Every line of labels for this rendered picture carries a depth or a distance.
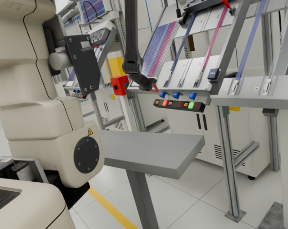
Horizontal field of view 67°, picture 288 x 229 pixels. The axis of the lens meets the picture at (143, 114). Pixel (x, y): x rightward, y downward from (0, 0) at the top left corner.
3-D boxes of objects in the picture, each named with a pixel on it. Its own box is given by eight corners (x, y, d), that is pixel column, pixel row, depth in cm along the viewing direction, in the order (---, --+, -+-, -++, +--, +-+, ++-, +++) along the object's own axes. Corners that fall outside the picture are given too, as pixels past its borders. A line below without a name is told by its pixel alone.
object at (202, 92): (213, 97, 103) (205, 90, 99) (134, 93, 156) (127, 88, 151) (214, 94, 103) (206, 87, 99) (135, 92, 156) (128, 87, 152)
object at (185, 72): (211, 92, 102) (207, 88, 100) (132, 90, 154) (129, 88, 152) (224, 57, 105) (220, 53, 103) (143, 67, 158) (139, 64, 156)
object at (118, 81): (136, 163, 197) (113, 79, 175) (123, 156, 216) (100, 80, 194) (156, 151, 210) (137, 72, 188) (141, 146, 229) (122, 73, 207)
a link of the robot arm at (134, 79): (125, 78, 110) (133, 75, 106) (128, 67, 112) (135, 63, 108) (135, 85, 114) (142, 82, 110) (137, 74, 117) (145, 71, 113)
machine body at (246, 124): (256, 186, 136) (247, 91, 118) (176, 157, 191) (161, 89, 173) (296, 142, 171) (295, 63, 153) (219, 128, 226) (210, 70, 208)
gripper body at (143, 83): (144, 79, 121) (135, 72, 117) (156, 79, 113) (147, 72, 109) (140, 89, 120) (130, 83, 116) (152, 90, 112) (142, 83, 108)
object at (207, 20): (237, 29, 110) (233, 22, 107) (154, 47, 162) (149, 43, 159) (256, -23, 115) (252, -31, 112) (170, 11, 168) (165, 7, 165)
